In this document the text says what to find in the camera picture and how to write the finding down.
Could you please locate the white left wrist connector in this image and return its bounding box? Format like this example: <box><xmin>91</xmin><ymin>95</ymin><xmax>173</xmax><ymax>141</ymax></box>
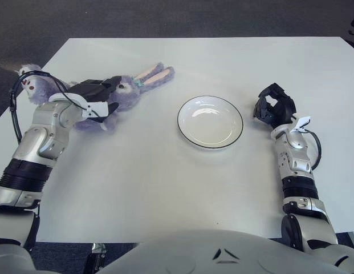
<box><xmin>81</xmin><ymin>102</ymin><xmax>109</xmax><ymax>118</ymax></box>

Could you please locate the grey robot torso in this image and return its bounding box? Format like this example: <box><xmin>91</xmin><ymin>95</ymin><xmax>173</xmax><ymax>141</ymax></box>
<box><xmin>93</xmin><ymin>228</ymin><xmax>345</xmax><ymax>274</ymax></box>

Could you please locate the purple plush bunny doll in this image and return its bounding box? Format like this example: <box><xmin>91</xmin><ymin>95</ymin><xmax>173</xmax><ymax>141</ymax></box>
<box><xmin>18</xmin><ymin>62</ymin><xmax>176</xmax><ymax>132</ymax></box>

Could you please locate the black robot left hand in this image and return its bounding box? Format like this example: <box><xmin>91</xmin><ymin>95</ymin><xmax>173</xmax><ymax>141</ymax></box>
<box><xmin>67</xmin><ymin>75</ymin><xmax>123</xmax><ymax>132</ymax></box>

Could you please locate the metal table leg bracket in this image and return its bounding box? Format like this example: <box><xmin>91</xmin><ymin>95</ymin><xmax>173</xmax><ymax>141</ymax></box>
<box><xmin>85</xmin><ymin>242</ymin><xmax>108</xmax><ymax>274</ymax></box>

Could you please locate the white right wrist connector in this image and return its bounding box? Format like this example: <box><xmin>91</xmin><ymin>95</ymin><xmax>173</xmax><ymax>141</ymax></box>
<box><xmin>290</xmin><ymin>115</ymin><xmax>312</xmax><ymax>132</ymax></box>

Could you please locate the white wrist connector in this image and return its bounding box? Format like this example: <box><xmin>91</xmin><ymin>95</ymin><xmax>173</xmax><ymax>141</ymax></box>
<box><xmin>290</xmin><ymin>115</ymin><xmax>312</xmax><ymax>132</ymax></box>
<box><xmin>81</xmin><ymin>102</ymin><xmax>109</xmax><ymax>118</ymax></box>

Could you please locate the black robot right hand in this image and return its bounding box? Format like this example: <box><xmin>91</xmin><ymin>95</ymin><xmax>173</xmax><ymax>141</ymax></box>
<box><xmin>253</xmin><ymin>82</ymin><xmax>297</xmax><ymax>126</ymax></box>

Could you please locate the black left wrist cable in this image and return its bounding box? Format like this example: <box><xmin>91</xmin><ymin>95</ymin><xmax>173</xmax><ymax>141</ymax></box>
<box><xmin>9</xmin><ymin>70</ymin><xmax>89</xmax><ymax>143</ymax></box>

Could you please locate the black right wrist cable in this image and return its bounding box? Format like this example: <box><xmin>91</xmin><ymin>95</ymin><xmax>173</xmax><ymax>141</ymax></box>
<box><xmin>304</xmin><ymin>130</ymin><xmax>322</xmax><ymax>172</ymax></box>

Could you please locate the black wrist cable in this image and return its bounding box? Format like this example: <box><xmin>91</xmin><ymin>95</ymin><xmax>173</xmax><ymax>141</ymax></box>
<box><xmin>9</xmin><ymin>70</ymin><xmax>89</xmax><ymax>143</ymax></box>
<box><xmin>304</xmin><ymin>130</ymin><xmax>322</xmax><ymax>172</ymax></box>

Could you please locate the white plate black rim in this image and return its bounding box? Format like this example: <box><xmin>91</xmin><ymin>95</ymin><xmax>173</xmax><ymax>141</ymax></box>
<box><xmin>177</xmin><ymin>95</ymin><xmax>244</xmax><ymax>150</ymax></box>

